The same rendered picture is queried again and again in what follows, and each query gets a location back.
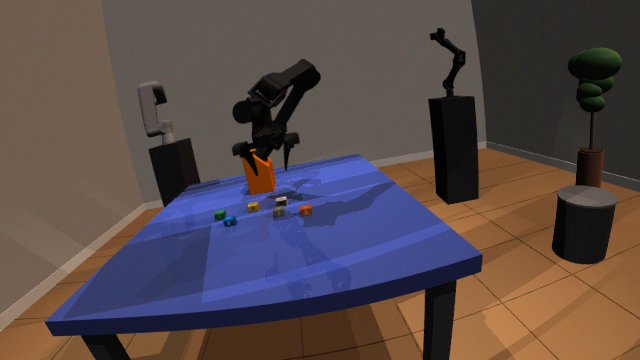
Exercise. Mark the blue block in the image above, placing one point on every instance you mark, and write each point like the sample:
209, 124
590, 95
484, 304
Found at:
229, 221

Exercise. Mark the green block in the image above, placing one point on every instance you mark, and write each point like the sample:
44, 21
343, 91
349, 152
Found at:
220, 214

